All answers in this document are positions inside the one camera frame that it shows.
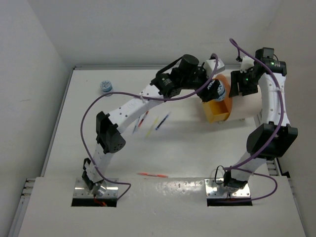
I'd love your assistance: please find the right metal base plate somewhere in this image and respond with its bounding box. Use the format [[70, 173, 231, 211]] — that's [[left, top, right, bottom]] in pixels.
[[204, 178, 251, 199]]

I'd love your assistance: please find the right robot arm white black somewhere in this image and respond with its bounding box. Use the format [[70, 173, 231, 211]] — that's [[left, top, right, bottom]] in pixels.
[[223, 47, 298, 191]]

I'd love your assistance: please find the dark blue pen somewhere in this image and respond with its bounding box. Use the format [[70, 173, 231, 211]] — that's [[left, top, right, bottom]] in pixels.
[[155, 112, 171, 130]]

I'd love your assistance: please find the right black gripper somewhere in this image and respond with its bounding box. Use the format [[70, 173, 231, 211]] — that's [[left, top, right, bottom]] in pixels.
[[230, 70, 259, 98]]

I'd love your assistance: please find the metal base plate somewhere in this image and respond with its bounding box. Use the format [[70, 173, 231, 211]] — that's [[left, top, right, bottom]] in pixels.
[[204, 178, 251, 199], [73, 178, 119, 199]]

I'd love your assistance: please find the yellow pen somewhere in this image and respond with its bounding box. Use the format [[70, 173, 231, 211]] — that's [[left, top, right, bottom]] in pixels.
[[145, 117, 159, 138]]

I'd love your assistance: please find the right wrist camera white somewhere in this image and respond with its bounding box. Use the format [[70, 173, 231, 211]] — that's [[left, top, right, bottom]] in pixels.
[[236, 56, 254, 73]]

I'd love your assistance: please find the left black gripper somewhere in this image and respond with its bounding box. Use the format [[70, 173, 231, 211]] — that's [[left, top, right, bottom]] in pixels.
[[180, 65, 218, 101]]

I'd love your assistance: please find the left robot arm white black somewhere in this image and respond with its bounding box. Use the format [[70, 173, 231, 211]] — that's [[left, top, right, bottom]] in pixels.
[[82, 54, 225, 191]]

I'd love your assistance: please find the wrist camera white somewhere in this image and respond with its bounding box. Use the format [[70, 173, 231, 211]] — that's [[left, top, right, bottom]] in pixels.
[[203, 59, 225, 78], [236, 56, 254, 73]]

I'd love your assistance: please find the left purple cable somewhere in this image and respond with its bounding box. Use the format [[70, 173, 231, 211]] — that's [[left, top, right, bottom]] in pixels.
[[80, 53, 220, 201]]

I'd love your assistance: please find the red pen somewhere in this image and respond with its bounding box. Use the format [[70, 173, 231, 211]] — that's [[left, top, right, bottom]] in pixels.
[[138, 111, 149, 127]]

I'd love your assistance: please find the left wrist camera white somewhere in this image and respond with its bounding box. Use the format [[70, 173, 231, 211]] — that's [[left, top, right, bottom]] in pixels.
[[203, 59, 225, 78]]

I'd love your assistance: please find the yellow drawer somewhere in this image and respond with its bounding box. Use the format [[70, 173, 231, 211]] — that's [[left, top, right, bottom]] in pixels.
[[201, 78, 234, 124]]

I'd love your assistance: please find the round drawer organizer box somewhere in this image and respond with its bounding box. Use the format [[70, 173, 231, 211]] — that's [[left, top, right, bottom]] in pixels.
[[214, 74, 262, 123]]

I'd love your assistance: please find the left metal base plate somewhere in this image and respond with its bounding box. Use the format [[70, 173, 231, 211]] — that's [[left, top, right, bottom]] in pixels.
[[73, 178, 119, 199]]

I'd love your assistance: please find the orange pen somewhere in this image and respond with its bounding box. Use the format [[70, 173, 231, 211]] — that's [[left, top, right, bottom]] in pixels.
[[137, 172, 168, 178]]

